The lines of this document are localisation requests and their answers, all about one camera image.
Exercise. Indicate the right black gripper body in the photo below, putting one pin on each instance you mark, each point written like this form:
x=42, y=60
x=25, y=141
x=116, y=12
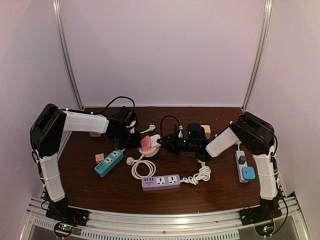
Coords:
x=177, y=146

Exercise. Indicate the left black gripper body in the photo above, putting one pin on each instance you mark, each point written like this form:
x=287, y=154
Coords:
x=127, y=141

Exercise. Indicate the white plug adapter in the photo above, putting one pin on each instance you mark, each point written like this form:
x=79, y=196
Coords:
x=154, y=141

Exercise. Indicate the pink round socket base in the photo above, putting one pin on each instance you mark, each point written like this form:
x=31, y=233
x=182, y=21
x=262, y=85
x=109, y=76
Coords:
x=152, y=151

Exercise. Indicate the pink plug adapter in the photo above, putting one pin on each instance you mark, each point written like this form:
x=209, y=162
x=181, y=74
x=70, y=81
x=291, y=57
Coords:
x=146, y=143

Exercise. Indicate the small pink charger plug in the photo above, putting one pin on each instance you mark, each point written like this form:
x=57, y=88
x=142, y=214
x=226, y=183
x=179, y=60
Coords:
x=99, y=158

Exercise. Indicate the beige cube socket adapter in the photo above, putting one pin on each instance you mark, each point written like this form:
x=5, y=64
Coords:
x=207, y=130

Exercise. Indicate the pink cube socket adapter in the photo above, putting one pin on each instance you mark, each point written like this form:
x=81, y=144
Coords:
x=94, y=135

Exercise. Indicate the teal power strip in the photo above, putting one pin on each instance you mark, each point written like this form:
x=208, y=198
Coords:
x=109, y=162

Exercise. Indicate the purple power strip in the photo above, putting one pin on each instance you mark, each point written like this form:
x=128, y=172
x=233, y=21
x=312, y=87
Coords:
x=164, y=182

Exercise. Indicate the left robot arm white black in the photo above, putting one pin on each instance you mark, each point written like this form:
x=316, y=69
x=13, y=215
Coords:
x=47, y=131

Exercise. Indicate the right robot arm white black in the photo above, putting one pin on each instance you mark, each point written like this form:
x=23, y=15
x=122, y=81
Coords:
x=257, y=136

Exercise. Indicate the black charger plug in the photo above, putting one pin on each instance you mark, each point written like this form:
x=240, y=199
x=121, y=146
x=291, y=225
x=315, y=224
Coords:
x=242, y=160

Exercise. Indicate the blue charger plug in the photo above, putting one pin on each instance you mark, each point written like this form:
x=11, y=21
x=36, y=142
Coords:
x=248, y=173

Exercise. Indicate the grey power strip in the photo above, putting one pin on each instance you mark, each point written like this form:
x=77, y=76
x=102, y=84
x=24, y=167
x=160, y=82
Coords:
x=238, y=153

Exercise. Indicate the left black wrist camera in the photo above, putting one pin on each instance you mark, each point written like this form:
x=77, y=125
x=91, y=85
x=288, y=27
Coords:
x=126, y=117

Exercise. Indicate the front aluminium rail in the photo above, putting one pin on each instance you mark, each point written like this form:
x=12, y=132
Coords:
x=218, y=225

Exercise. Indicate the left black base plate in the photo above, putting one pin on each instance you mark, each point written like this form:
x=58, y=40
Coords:
x=73, y=216

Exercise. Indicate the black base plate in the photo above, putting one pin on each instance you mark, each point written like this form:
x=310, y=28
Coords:
x=257, y=214
x=73, y=216

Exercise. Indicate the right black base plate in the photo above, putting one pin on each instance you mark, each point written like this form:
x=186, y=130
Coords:
x=257, y=214

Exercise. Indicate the right aluminium frame post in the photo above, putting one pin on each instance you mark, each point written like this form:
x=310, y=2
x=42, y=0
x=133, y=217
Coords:
x=263, y=36

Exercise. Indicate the aluminium frame post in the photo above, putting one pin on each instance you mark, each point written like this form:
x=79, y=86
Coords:
x=65, y=53
x=263, y=36

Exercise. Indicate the left aluminium frame post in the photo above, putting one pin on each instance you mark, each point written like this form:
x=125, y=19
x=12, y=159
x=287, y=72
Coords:
x=65, y=53

